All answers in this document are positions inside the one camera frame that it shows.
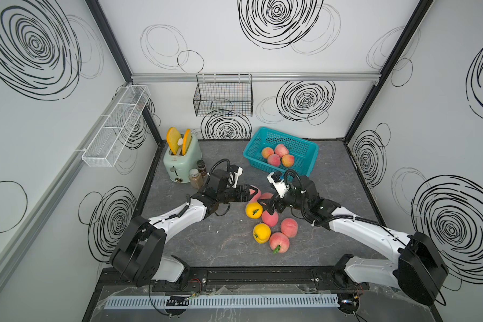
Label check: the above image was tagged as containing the yellow toast slice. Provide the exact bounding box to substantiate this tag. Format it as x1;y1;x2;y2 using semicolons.
166;127;182;155
181;129;192;156

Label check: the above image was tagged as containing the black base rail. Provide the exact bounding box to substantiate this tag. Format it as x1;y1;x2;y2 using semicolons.
150;266;370;293

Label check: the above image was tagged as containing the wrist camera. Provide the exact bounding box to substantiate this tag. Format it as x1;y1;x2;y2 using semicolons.
228;164;243;188
267;171;288;198

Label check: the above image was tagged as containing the black wire wall basket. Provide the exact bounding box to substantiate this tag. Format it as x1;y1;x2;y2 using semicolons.
193;73;254;118

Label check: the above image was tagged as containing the white wire wall shelf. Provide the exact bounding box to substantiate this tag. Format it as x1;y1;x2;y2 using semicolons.
82;85;150;168

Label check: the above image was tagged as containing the silver cap spice jar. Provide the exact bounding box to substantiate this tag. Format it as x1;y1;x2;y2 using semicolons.
189;169;204;190

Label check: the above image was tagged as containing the black cap spice bottle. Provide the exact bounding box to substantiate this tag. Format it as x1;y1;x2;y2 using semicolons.
197;160;207;177

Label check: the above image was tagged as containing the white slotted cable duct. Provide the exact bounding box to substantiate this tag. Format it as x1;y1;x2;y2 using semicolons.
103;294;339;309

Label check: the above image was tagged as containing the mint green toaster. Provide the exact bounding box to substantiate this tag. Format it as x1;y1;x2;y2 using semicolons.
163;136;203;183

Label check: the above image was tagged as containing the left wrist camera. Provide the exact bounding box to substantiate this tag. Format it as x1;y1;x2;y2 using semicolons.
228;164;243;188

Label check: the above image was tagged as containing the pink peach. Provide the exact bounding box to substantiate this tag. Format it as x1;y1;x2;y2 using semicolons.
267;154;281;167
274;144;289;158
249;193;262;203
280;218;299;238
258;193;273;201
261;211;279;228
269;232;290;254

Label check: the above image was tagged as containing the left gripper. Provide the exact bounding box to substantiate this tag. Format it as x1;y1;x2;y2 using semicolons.
216;184;257;205

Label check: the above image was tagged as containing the teal plastic basket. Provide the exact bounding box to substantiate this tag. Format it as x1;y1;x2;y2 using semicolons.
243;127;319;176

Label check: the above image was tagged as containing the left yellow toast slice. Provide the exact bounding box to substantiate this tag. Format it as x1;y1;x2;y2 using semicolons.
166;127;182;155

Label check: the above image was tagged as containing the orange peach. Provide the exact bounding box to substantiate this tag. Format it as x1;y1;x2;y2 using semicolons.
281;154;295;168
261;147;275;159

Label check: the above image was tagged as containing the yellow pepper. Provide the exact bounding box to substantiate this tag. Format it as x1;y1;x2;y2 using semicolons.
245;202;263;219
252;224;272;244

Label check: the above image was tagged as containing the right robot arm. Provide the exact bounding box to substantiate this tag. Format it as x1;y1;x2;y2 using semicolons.
267;171;448;305

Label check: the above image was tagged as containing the right yellow toast slice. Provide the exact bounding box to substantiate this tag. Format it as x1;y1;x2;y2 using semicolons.
181;129;192;156

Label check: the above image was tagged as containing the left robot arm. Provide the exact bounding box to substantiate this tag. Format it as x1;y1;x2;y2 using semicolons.
109;170;261;287

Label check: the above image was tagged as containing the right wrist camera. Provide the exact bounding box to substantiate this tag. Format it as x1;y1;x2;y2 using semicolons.
267;171;288;198

